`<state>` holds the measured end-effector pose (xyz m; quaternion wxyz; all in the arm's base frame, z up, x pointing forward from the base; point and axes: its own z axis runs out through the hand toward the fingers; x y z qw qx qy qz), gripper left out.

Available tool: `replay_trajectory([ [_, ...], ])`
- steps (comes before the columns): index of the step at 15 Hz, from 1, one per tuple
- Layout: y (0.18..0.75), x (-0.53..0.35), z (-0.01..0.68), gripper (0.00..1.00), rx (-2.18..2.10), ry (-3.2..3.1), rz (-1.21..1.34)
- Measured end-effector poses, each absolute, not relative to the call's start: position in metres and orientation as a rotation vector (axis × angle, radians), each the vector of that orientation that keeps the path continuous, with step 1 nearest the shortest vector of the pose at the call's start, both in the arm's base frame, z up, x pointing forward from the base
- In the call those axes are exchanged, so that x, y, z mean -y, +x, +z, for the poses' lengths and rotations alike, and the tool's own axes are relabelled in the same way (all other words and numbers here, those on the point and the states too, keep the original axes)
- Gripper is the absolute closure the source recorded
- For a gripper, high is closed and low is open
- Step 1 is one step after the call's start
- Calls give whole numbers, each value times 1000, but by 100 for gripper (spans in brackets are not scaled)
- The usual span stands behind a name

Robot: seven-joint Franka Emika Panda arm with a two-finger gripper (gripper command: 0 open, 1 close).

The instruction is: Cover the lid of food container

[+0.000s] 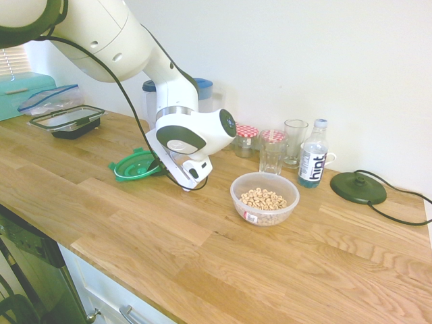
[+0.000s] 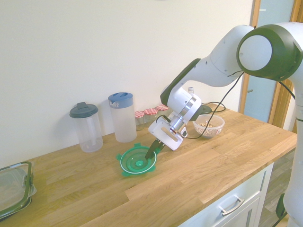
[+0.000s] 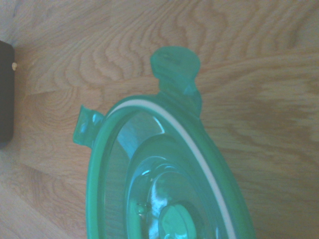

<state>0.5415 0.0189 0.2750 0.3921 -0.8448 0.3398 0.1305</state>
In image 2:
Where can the clear pitcher with dark lid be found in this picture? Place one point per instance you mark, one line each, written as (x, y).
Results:
(87, 132)

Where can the clear plastic food container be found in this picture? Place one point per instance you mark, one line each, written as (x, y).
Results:
(221, 123)

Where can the clear pitcher with blue lid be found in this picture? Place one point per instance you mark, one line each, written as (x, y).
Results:
(123, 123)

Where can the wooden door with frosted glass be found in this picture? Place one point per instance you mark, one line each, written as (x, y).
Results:
(270, 9)

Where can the glass jar red checkered lid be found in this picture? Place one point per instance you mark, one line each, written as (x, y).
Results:
(139, 114)
(151, 111)
(162, 108)

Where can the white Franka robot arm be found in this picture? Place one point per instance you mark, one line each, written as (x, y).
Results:
(213, 66)

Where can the black kettle base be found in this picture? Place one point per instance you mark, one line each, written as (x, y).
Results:
(206, 109)

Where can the rectangular container with clip lid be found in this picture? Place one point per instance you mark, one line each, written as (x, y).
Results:
(11, 184)

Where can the green round container lid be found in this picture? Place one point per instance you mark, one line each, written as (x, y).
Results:
(132, 165)

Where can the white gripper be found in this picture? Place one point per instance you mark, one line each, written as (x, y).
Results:
(163, 132)

